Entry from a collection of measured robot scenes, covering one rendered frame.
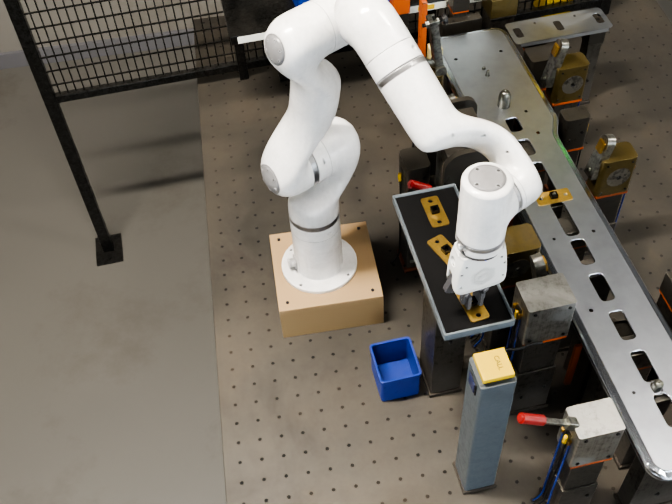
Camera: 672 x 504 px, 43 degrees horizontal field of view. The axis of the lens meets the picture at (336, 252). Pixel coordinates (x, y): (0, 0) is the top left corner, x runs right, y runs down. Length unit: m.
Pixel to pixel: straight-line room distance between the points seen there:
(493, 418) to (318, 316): 0.61
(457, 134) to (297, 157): 0.47
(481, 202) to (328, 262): 0.77
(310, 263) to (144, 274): 1.32
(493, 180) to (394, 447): 0.82
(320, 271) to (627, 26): 1.54
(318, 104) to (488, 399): 0.64
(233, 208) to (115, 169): 1.31
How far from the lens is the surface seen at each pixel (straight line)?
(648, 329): 1.88
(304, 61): 1.55
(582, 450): 1.69
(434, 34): 2.22
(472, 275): 1.53
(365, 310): 2.12
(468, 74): 2.38
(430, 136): 1.40
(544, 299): 1.74
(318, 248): 2.02
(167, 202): 3.51
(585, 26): 2.60
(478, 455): 1.81
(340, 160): 1.87
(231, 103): 2.80
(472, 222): 1.41
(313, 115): 1.71
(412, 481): 1.97
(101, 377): 3.06
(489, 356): 1.59
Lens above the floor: 2.49
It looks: 50 degrees down
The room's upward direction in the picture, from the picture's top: 4 degrees counter-clockwise
